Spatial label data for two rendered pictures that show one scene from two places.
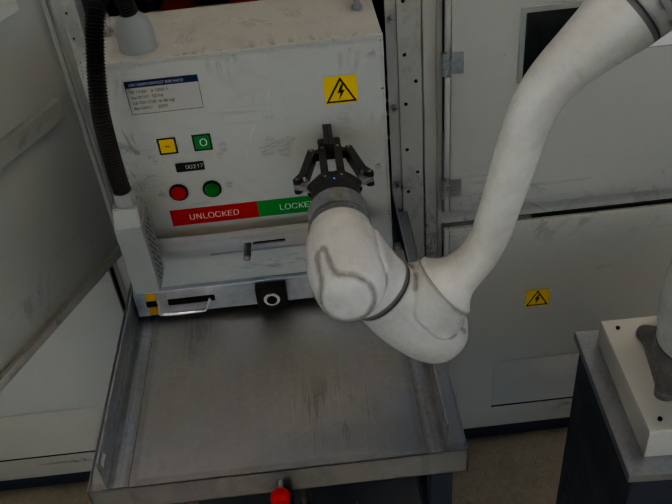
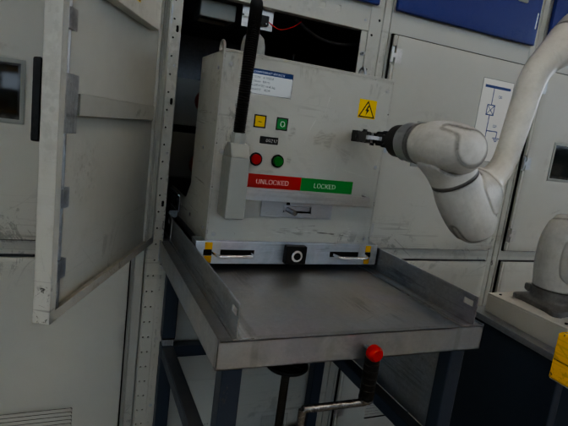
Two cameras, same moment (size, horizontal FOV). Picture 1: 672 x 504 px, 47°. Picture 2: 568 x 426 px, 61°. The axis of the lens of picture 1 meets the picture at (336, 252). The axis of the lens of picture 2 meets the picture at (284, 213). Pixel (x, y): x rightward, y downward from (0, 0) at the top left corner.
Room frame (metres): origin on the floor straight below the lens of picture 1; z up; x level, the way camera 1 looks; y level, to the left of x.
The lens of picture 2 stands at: (0.02, 0.67, 1.23)
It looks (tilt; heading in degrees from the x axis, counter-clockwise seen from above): 10 degrees down; 337
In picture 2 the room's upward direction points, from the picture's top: 7 degrees clockwise
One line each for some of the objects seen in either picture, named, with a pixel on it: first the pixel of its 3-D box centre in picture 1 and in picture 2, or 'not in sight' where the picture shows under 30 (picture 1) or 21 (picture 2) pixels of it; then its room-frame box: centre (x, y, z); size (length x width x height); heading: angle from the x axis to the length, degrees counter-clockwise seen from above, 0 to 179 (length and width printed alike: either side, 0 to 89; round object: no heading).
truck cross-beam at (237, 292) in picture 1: (271, 282); (289, 251); (1.20, 0.13, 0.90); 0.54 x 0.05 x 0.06; 91
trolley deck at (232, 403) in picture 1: (277, 337); (297, 286); (1.12, 0.13, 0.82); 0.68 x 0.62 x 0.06; 1
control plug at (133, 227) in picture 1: (138, 242); (233, 180); (1.11, 0.34, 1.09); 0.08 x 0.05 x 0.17; 1
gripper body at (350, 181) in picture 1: (335, 192); (395, 140); (1.00, -0.01, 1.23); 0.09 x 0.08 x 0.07; 1
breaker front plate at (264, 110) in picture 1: (253, 180); (304, 161); (1.18, 0.13, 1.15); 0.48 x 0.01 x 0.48; 91
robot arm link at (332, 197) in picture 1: (338, 219); (414, 143); (0.92, -0.01, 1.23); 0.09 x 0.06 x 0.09; 91
